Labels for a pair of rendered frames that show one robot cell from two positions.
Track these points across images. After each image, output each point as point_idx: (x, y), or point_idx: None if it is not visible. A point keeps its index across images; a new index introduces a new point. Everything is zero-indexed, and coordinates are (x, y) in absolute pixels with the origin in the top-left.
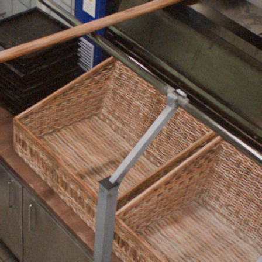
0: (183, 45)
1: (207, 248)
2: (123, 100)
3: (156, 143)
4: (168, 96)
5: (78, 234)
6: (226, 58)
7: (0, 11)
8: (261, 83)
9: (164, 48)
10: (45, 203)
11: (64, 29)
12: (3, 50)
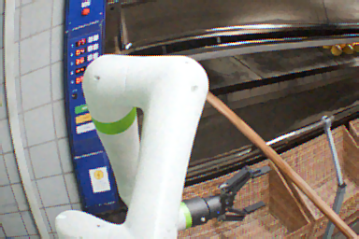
0: (216, 133)
1: (314, 205)
2: None
3: (208, 226)
4: (327, 122)
5: None
6: (253, 110)
7: (265, 167)
8: (281, 105)
9: (200, 152)
10: None
11: (108, 215)
12: (259, 202)
